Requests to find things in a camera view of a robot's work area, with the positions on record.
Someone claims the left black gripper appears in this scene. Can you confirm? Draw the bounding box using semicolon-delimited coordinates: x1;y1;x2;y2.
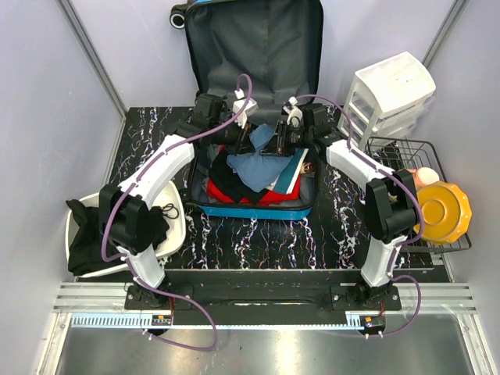
210;115;257;158

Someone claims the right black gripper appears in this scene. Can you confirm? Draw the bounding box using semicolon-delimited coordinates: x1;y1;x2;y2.
259;120;313;158

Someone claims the blue garment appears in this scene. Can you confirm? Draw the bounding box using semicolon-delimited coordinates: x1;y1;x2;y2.
227;123;292;192

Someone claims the black garment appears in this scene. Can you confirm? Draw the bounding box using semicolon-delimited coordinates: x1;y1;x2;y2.
206;148;270;205
66;199;180;277

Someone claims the red garment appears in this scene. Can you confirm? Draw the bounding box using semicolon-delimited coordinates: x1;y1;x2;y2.
206;146;301;206

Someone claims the blue fish print suitcase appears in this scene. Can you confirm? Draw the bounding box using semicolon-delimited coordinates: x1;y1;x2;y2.
170;0;323;220

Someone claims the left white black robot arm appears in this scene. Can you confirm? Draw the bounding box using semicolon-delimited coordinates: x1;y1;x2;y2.
98;90;258;309

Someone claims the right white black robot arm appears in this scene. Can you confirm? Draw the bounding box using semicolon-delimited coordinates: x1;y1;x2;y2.
267;98;423;310

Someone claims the teal white striped towel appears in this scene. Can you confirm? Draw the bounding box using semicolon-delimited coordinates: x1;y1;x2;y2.
267;148;309;195

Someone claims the white plastic basin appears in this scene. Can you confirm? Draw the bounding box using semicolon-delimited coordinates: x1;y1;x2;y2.
65;182;187;278

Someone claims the white plastic drawer organizer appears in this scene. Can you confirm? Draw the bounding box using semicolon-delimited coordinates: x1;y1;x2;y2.
338;52;436;149

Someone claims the pink cup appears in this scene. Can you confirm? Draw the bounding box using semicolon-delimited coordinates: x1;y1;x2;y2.
407;167;440;191

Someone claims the yellow scalloped plate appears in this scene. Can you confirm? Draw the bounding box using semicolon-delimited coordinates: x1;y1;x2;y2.
417;181;472;245

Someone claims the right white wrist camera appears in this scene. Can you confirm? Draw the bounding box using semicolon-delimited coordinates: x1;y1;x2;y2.
282;96;303;128

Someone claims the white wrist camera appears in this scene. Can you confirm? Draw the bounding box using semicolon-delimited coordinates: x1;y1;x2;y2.
282;96;303;128
233;89;259;129

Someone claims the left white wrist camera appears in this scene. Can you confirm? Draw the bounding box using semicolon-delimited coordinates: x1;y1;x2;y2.
233;89;259;129

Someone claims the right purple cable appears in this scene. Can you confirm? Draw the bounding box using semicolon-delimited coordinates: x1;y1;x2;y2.
292;94;427;338

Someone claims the purple cable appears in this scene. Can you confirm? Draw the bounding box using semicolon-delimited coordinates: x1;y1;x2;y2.
292;94;427;338
100;73;253;351

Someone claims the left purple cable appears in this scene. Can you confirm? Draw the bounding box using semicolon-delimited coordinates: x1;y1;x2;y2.
100;73;253;351

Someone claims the black wire dish rack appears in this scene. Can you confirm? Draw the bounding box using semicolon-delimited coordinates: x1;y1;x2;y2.
365;137;472;254

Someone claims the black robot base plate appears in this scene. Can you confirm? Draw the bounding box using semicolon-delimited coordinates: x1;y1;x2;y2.
123;266;450;313

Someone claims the aluminium slotted rail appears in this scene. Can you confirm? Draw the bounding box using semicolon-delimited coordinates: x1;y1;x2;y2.
53;283;477;330

